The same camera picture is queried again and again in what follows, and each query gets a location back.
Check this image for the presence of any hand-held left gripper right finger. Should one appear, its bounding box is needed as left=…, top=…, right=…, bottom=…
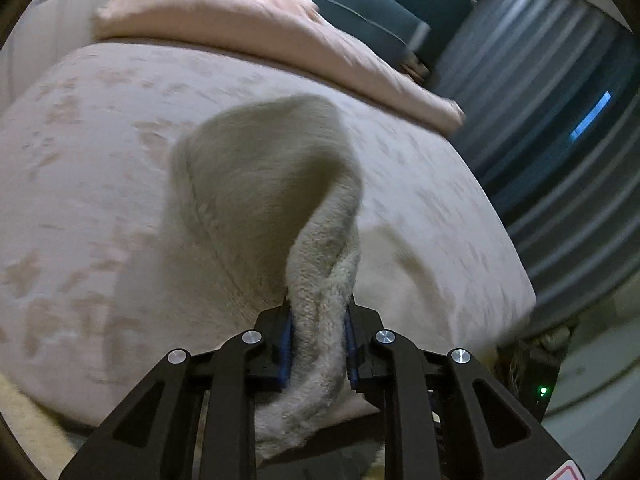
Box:
left=342, top=295, right=588, bottom=480

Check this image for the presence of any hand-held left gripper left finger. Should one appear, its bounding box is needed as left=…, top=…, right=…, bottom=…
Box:
left=59, top=300, right=296, bottom=480

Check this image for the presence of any cream sweater with black hearts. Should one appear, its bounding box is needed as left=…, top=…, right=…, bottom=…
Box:
left=167, top=94, right=366, bottom=461

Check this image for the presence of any black device with green light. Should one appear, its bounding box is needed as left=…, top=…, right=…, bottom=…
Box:
left=512, top=335, right=561, bottom=421

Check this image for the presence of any grey-blue curtain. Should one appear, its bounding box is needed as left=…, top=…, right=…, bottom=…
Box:
left=430, top=0, right=640, bottom=321

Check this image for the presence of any cream floral bed blanket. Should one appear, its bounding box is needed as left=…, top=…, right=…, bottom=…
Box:
left=0, top=40, right=538, bottom=428

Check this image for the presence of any cream fluffy rug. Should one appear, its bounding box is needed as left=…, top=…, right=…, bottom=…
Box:
left=0, top=375, right=76, bottom=476

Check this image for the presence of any pink duvet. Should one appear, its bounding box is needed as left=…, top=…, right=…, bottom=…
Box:
left=92, top=0, right=468, bottom=136

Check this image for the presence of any white panelled wardrobe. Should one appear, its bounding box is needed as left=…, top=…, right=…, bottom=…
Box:
left=0, top=0, right=143, bottom=111

